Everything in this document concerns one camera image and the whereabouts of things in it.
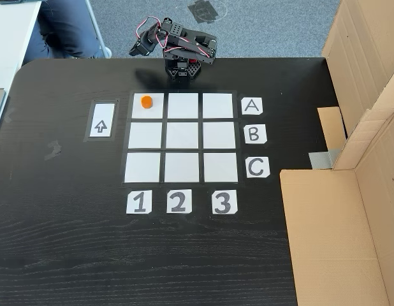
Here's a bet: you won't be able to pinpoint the white arrow paper sheet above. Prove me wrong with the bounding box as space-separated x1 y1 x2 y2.
84 98 120 143

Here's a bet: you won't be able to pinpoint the brown cardboard box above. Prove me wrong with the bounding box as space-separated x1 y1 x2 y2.
317 0 394 151
279 108 394 306

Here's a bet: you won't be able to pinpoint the white desk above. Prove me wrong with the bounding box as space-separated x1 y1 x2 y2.
0 0 42 91

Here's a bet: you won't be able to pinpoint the paper sheet number 2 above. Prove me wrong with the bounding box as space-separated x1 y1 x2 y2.
166 189 193 214

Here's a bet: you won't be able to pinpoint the paper sheet letter A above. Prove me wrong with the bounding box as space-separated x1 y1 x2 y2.
240 98 264 115

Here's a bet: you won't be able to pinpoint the red white servo cable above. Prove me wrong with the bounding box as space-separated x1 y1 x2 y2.
135 17 170 50

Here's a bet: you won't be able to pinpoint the white metal desk leg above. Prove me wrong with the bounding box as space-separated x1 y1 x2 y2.
84 0 109 59

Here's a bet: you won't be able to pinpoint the paper sheet number 1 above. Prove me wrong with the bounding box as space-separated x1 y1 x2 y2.
126 190 152 215

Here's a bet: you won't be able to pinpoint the black floor tape patch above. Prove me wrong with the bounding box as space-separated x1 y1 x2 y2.
187 0 221 25

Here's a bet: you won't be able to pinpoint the paper sheet number 3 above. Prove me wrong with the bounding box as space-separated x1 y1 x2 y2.
211 190 238 215

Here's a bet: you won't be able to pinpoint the paper sheet letter C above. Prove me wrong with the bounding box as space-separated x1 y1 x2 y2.
245 157 271 179

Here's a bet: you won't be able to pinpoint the white nine-square grid sheet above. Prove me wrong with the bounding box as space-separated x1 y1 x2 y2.
121 90 246 186

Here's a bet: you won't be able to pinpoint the clear tape scraps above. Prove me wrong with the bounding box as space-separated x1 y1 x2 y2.
43 139 63 161

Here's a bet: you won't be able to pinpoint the person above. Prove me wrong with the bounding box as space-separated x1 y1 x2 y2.
23 0 113 60

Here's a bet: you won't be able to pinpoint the paper sheet letter B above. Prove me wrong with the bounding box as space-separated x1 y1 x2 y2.
244 124 268 145

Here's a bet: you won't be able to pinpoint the grey duct tape strip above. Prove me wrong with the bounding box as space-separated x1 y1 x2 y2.
308 148 341 170

